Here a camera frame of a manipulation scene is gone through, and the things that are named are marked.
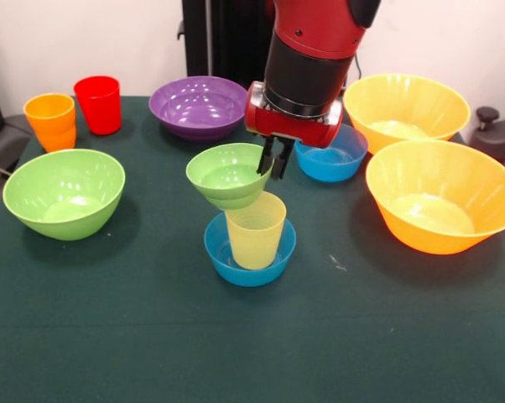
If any purple bowl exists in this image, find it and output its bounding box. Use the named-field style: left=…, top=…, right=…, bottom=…
left=148, top=76, right=249, bottom=143

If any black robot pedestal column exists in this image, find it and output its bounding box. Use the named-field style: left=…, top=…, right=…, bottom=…
left=177, top=0, right=277, bottom=85

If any dark green table cloth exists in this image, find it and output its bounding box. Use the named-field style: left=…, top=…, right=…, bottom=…
left=0, top=95, right=505, bottom=403

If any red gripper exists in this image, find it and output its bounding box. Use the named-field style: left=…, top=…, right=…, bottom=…
left=243, top=80, right=345, bottom=181

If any yellow cup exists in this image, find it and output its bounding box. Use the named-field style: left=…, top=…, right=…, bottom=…
left=224, top=191, right=288, bottom=270

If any blue bowl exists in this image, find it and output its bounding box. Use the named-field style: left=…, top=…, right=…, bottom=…
left=294, top=123, right=369, bottom=183
left=203, top=211, right=298, bottom=288

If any orange cup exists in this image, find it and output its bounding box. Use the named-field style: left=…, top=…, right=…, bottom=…
left=23, top=92, right=77, bottom=153

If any large green bowl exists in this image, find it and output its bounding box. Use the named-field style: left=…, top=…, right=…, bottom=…
left=2, top=148, right=127, bottom=242

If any large orange bowl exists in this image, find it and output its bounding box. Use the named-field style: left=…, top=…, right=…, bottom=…
left=365, top=139, right=505, bottom=256
left=342, top=73, right=471, bottom=155

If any small green bowl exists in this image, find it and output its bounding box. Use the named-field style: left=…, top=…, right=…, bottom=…
left=185, top=142, right=275, bottom=212

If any red cup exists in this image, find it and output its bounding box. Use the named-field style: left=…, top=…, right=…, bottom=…
left=73, top=75, right=122, bottom=136

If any black pedestal foot with knob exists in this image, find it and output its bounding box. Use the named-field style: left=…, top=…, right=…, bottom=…
left=470, top=106, right=505, bottom=167

